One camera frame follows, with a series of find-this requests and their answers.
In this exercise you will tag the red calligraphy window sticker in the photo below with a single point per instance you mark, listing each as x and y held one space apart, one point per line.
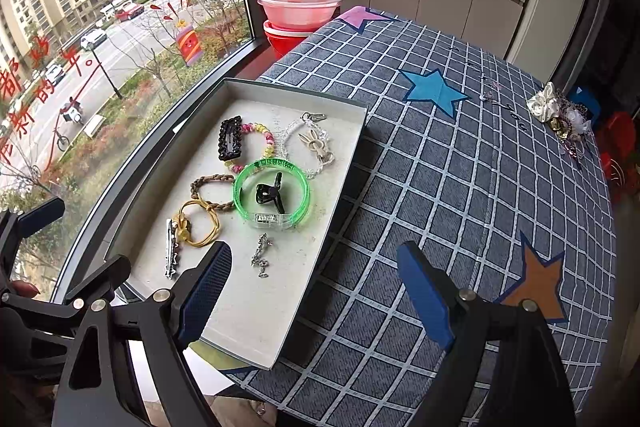
40 97

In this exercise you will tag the red plastic basin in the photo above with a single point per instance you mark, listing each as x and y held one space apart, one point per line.
287 42

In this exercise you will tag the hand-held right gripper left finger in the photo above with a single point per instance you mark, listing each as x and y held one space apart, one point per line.
205 292

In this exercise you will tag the small silver earring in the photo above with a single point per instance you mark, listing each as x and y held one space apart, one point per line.
487 96

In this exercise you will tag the white shallow tray box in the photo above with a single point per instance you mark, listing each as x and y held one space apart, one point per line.
300 267

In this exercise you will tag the green translucent bangle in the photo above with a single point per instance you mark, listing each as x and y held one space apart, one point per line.
239 194

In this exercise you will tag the person's left hand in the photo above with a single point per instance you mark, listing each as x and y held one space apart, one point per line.
25 289

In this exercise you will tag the pink plastic basin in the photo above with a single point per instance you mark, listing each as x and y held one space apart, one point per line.
300 4

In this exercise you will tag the red plastic stool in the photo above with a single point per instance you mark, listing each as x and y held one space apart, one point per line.
617 152

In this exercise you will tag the checkered tablecloth with stars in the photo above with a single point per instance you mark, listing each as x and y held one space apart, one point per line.
450 187

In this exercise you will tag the pile of hair accessories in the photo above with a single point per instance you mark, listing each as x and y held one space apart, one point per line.
572 127

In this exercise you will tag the silver crystal hair clip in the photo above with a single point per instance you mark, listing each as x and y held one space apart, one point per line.
261 257

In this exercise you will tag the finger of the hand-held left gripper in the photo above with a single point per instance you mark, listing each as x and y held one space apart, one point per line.
42 213
105 274

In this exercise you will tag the blue plastic stool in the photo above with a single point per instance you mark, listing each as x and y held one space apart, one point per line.
585 99

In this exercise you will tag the black rectangular hair clip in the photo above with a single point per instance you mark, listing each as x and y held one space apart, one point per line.
222 139

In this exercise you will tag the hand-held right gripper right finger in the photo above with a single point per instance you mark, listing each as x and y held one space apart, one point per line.
425 297

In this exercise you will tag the small black claw clip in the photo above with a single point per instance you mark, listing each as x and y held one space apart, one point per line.
265 193

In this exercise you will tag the white fabric flower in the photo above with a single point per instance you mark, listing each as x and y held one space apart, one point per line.
542 104

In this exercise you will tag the cartoon red envelope window sticker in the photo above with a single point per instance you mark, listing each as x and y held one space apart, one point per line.
187 42

